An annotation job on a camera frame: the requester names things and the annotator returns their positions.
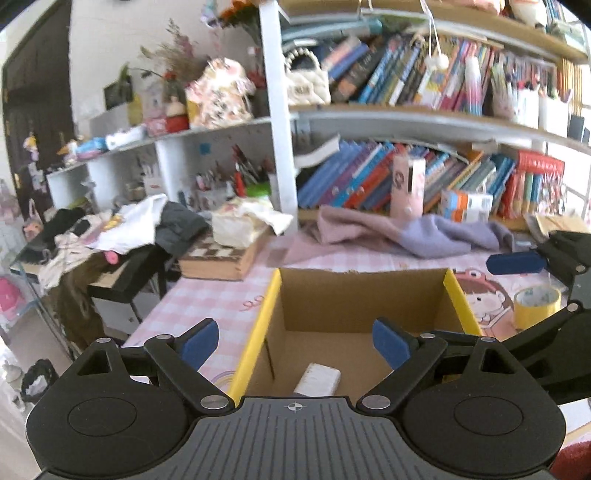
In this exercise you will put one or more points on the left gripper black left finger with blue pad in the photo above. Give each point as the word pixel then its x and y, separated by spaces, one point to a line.
pixel 177 361

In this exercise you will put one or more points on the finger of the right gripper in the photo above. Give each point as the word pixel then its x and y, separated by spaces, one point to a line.
pixel 526 262
pixel 456 337

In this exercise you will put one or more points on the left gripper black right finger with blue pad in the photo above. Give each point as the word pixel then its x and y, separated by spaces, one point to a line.
pixel 413 361

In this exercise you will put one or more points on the yellow tape roll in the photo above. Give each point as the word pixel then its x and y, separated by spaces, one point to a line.
pixel 535 304

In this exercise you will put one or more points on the lower orange blue carton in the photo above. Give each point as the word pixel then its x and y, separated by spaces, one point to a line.
pixel 465 215

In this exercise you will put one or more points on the orange blue carton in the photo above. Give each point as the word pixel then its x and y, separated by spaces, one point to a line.
pixel 461 200
pixel 465 215

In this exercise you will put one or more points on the upper orange blue carton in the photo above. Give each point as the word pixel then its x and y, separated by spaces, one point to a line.
pixel 461 200

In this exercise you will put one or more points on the red dictionary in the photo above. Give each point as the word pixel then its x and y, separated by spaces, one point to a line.
pixel 534 186

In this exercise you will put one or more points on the pink cartoon desk mat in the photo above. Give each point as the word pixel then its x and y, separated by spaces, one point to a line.
pixel 235 305

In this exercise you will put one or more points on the white packet in box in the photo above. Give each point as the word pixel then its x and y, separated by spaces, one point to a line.
pixel 318 381

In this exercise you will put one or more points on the yellow cardboard box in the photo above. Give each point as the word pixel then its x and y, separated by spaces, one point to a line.
pixel 317 316

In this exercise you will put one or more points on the wooden chess box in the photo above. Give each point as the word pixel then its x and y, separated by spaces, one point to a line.
pixel 207 260

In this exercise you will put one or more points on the pink device box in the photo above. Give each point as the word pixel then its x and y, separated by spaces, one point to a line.
pixel 408 189

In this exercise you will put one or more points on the cream tissue pack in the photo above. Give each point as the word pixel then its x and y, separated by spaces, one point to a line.
pixel 240 221

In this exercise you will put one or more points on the pink purple cloth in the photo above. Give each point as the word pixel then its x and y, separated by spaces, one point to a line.
pixel 428 237

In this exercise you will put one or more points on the pile of clothes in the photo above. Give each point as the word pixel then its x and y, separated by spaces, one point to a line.
pixel 153 221

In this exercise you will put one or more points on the white bookshelf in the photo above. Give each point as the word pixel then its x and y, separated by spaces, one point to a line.
pixel 105 36

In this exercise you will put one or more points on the floral fabric bag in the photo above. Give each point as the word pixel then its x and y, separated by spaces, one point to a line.
pixel 221 94

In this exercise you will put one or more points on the white woven handbag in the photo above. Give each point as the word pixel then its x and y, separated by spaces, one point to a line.
pixel 306 86

